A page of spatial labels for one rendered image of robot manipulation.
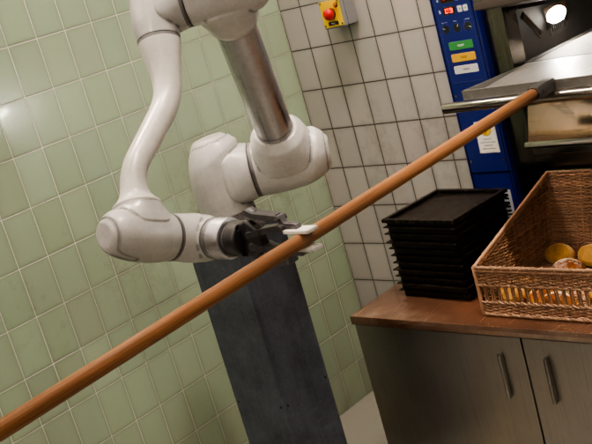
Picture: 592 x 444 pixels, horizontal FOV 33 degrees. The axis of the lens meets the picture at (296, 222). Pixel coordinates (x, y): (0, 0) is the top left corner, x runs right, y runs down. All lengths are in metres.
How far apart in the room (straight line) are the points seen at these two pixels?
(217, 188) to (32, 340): 0.72
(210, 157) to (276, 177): 0.19
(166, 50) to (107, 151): 0.91
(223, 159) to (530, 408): 1.10
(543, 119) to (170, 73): 1.32
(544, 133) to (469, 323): 0.66
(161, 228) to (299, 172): 0.73
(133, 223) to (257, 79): 0.63
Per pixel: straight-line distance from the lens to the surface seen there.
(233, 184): 2.74
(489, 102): 2.80
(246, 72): 2.48
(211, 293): 1.78
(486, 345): 2.90
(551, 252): 3.15
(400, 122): 3.49
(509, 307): 2.86
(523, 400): 2.93
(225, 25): 2.35
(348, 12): 3.44
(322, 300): 3.78
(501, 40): 3.18
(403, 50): 3.40
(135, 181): 2.11
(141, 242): 2.04
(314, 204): 3.75
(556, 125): 3.16
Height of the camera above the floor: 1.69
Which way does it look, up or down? 14 degrees down
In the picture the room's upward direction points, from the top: 16 degrees counter-clockwise
